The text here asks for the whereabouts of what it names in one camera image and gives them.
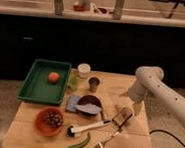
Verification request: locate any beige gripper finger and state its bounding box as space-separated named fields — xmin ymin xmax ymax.
xmin=133 ymin=102 xmax=142 ymax=116
xmin=119 ymin=91 xmax=128 ymax=97

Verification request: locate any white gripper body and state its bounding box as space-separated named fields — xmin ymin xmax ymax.
xmin=127 ymin=81 xmax=148 ymax=103

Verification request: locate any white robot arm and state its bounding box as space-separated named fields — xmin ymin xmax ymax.
xmin=122 ymin=66 xmax=185 ymax=129

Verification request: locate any grey eraser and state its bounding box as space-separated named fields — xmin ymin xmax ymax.
xmin=76 ymin=103 xmax=101 ymax=115

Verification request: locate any wooden block toy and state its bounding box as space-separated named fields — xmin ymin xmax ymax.
xmin=112 ymin=107 xmax=133 ymax=127

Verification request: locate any dark brown plate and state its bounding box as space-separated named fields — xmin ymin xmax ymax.
xmin=75 ymin=95 xmax=102 ymax=117

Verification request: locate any white lidded jar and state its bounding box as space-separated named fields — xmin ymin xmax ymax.
xmin=77 ymin=63 xmax=91 ymax=79

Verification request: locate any green glass cup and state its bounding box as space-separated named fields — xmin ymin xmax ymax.
xmin=68 ymin=74 xmax=79 ymax=91

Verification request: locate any blue sponge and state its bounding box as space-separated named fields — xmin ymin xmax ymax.
xmin=66 ymin=94 xmax=80 ymax=113

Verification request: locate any green cucumber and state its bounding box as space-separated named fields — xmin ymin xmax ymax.
xmin=67 ymin=133 xmax=91 ymax=148

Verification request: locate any orange ball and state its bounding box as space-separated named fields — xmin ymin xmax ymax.
xmin=48 ymin=72 xmax=60 ymax=83

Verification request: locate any dark grapes bunch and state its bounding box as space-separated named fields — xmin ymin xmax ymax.
xmin=44 ymin=112 xmax=64 ymax=128

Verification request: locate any green plastic tray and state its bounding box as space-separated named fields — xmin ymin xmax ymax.
xmin=17 ymin=59 xmax=72 ymax=106

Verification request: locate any orange bowl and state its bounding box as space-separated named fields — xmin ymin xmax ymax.
xmin=34 ymin=107 xmax=64 ymax=137

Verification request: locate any red object on shelf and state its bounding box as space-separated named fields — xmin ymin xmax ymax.
xmin=73 ymin=4 xmax=85 ymax=12

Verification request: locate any white handled dish brush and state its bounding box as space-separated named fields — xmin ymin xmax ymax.
xmin=66 ymin=119 xmax=111 ymax=138

